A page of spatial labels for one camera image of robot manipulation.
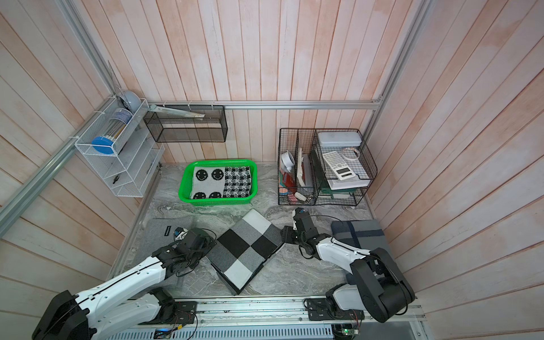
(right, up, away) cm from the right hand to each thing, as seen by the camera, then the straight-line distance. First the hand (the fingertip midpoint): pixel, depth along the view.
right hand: (285, 230), depth 92 cm
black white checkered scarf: (-19, -8, -6) cm, 21 cm away
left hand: (-32, -5, -7) cm, 33 cm away
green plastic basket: (-49, +23, +13) cm, 56 cm away
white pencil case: (+28, +43, +11) cm, 53 cm away
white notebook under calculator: (+30, +21, -3) cm, 37 cm away
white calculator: (+23, +29, -1) cm, 37 cm away
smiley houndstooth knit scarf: (-36, +21, +16) cm, 45 cm away
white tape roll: (+3, +33, +18) cm, 38 cm away
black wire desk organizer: (+17, +28, 0) cm, 33 cm away
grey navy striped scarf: (+35, -1, -1) cm, 35 cm away
